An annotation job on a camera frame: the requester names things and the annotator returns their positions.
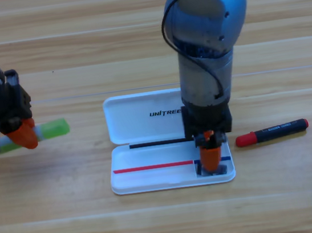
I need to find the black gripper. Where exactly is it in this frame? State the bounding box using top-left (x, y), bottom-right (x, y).
top-left (0, 67), bottom-right (40, 156)
top-left (180, 100), bottom-right (240, 175)

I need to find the black eraser with white print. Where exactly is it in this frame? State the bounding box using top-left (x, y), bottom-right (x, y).
top-left (195, 161), bottom-right (229, 179)

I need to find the green and white highlighter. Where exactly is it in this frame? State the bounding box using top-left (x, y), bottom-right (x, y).
top-left (0, 117), bottom-right (73, 156)

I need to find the white Unitree pencil case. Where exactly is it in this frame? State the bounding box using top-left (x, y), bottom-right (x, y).
top-left (99, 81), bottom-right (237, 198)

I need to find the black marker with red cap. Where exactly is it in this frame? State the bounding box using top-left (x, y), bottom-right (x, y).
top-left (233, 117), bottom-right (311, 149)

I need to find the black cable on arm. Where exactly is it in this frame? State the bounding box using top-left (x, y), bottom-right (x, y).
top-left (157, 0), bottom-right (226, 105)

